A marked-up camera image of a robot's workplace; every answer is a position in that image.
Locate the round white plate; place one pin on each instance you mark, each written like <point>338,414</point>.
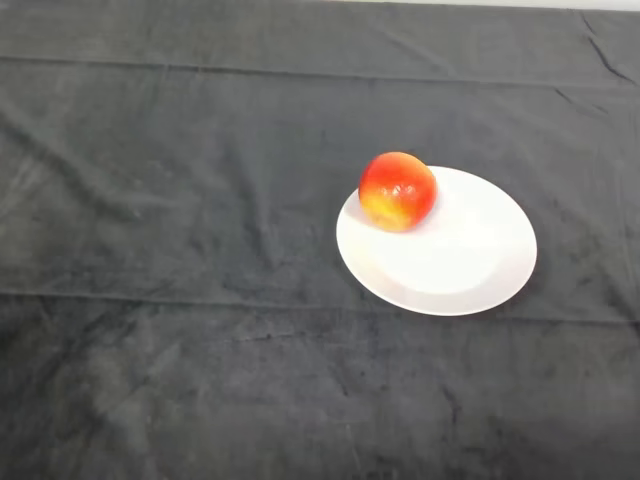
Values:
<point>450,260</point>

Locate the red yellow apple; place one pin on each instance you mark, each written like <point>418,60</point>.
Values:
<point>397,192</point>

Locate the black cloth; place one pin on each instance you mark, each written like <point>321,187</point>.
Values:
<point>200,350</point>

